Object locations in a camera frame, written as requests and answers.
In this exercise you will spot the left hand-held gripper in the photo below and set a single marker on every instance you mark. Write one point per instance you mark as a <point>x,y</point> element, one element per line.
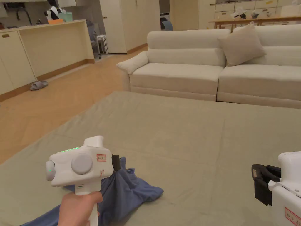
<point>80,164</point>

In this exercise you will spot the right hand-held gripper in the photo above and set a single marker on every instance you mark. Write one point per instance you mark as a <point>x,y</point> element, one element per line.
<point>289,188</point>

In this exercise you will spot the blue garment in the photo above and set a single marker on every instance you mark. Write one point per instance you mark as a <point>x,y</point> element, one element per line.
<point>127,190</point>

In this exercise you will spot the person's left hand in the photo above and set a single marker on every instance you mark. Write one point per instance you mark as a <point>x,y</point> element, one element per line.
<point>74,209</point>

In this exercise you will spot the grey slipper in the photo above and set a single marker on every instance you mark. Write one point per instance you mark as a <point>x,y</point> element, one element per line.
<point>33,87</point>
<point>41,84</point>

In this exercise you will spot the bed with pale green sheet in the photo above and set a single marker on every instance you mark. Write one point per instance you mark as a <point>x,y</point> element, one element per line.
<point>178,141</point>

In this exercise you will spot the cream kitchen counter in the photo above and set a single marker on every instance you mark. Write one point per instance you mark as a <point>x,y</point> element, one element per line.
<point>51,47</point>

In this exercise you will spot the cream white sofa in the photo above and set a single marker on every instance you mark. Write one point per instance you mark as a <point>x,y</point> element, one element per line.
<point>178,75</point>

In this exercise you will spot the beige cushion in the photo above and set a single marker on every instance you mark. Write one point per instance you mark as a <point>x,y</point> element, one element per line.
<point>242,44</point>

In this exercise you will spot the washing machine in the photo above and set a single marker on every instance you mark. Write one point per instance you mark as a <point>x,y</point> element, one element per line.
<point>164,17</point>

